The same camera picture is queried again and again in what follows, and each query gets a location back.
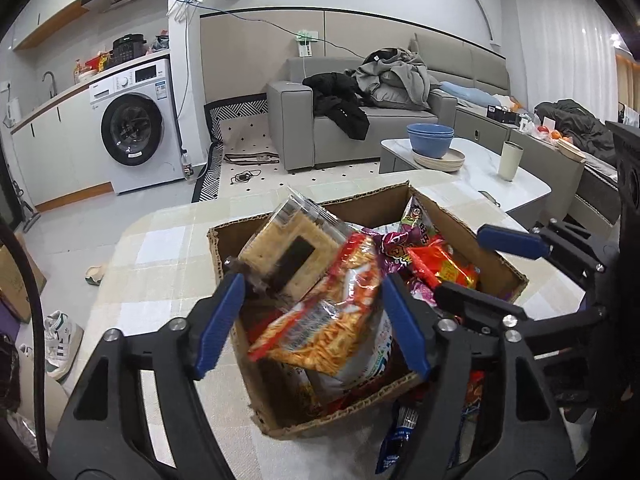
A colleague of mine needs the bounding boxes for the red black snack packet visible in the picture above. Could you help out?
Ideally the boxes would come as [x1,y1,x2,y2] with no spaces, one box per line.
[407,235,480,289]

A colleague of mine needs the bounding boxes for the red cone crisps bag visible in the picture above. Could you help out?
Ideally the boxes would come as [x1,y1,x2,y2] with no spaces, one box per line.
[462,370,485,420]

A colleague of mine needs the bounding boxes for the purple grape candy bag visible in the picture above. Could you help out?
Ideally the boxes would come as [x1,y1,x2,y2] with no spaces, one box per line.
[361,196,438,275]

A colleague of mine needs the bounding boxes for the blue cookie packet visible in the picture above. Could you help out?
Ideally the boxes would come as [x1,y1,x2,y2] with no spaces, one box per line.
[375,399,423,474]

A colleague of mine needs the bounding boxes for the orange stick snack bag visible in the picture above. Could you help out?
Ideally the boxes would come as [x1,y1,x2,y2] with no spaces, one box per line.
[247,232,382,377]

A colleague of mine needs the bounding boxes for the cracker biscuit packet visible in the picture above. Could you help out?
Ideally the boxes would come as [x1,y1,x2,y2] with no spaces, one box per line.
[226,190,354,312]

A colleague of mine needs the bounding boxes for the white marble coffee table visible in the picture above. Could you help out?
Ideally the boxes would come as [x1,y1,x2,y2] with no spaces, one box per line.
[378,138,551,214]

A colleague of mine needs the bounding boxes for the white cup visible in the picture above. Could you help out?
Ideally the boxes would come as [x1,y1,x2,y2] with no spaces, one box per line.
[498,141,524,182]

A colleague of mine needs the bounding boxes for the beige plate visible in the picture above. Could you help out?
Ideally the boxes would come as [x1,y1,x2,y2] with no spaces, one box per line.
[412,148,465,174]

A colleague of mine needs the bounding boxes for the brown SF cardboard box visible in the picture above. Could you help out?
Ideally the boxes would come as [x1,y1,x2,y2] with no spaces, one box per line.
[207,182,527,439]

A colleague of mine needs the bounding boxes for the blue bowl stack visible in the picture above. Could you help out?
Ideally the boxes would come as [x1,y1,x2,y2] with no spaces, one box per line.
[407,124,454,159]

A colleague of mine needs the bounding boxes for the grey sofa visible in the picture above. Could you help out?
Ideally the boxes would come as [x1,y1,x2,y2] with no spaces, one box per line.
[266,30,510,171]

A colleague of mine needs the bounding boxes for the small cardboard box on floor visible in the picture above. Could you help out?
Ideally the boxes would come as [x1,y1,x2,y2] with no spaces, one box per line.
[0,232,47,323]

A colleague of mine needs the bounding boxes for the plaid tablecloth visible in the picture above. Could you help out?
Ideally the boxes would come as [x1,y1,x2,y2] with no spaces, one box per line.
[60,169,591,480]

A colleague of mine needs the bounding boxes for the grey clothes pile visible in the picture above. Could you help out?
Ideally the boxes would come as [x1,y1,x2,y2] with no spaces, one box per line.
[350,48,439,110]

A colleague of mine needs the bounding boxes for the black jacket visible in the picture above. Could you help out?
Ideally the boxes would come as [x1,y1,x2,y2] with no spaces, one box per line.
[303,72,370,141]

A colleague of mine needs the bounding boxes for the black white floor rug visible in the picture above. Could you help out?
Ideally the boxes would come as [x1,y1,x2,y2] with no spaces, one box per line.
[191,93,280,203]

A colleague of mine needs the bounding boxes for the white kitchen cabinets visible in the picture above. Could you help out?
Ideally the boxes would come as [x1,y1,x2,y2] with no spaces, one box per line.
[11,90,110,206]

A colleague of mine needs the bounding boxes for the white washing machine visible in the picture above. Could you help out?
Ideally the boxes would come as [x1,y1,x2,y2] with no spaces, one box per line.
[89,56,184,195]

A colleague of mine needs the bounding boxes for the black cable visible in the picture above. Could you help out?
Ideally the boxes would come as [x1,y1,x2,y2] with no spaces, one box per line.
[0,216,51,466]

